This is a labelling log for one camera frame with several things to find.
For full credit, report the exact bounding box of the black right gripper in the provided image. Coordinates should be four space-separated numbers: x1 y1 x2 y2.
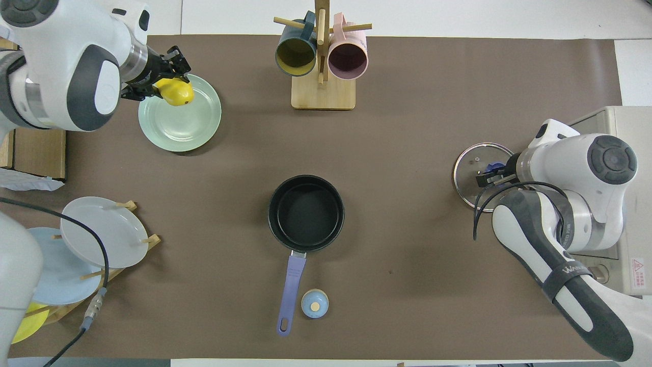
476 152 521 188

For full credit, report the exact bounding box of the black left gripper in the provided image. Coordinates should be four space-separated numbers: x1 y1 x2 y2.
120 45 192 101

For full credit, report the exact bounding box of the yellow lemon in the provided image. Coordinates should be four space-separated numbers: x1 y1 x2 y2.
153 76 195 107

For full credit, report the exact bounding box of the glass lid blue knob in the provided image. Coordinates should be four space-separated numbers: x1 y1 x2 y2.
452 142 518 211

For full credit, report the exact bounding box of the green plate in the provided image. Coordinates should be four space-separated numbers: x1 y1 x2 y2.
138 73 222 152

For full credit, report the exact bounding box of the wooden plate rack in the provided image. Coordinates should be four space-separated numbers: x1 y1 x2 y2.
23 200 161 327

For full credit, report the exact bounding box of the grey plate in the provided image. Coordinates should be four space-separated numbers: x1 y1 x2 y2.
60 196 149 269

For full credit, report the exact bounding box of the dark blue pot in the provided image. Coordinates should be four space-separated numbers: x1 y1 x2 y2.
268 174 345 337

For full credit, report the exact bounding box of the light blue plate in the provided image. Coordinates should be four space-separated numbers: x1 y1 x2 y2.
25 227 102 306

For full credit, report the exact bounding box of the yellow plate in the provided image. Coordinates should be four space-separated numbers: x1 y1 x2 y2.
11 302 50 345

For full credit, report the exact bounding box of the brown table mat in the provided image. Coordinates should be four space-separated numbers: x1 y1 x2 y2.
0 35 648 360

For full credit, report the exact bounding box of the dark teal mug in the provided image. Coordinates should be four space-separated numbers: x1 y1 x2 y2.
275 11 317 77

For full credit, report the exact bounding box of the beige toaster oven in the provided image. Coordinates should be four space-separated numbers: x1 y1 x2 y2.
568 106 652 296

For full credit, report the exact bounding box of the wooden mug tree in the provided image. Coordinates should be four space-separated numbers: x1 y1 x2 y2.
273 0 373 111

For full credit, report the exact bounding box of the white patterned cloth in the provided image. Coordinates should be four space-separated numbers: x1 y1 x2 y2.
0 167 65 192

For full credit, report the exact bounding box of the pink mug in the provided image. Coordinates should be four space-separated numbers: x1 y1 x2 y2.
328 13 369 81

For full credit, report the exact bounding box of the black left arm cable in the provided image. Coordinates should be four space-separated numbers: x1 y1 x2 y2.
0 196 108 367

